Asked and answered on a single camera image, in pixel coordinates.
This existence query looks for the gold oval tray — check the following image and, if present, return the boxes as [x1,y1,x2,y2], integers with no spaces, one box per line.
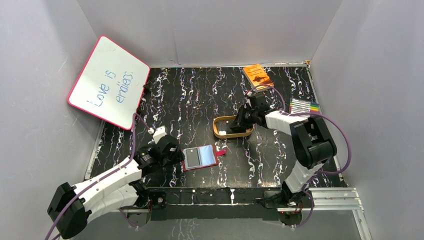
[212,115,254,139]

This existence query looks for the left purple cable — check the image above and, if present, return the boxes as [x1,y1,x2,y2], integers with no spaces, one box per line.
[44,112,155,240]

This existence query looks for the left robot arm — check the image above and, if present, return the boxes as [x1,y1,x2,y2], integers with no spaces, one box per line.
[47,126,185,240]

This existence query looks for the pack of coloured markers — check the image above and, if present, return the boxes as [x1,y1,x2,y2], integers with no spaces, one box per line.
[289,98,320,114]

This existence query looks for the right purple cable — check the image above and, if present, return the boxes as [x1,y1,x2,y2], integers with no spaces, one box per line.
[246,83,353,228]

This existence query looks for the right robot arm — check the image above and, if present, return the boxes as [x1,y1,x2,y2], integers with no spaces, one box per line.
[229,93,337,207]

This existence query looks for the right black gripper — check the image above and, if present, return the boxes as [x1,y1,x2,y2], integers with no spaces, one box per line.
[230,105,258,130]

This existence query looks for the red card holder wallet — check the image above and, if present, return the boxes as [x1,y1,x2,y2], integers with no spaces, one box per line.
[182,144,228,172]

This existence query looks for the aluminium frame rail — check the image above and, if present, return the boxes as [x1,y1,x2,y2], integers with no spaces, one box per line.
[309,187,364,211]

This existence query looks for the orange book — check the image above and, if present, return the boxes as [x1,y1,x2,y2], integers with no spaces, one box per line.
[242,64,274,92]

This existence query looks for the purple cable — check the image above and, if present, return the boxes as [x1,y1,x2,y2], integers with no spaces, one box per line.
[44,112,155,240]
[246,83,353,228]

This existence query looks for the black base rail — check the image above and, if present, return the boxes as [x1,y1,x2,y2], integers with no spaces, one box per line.
[117,187,314,222]

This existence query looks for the pink framed whiteboard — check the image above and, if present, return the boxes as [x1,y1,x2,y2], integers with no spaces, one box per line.
[67,35,151,130]

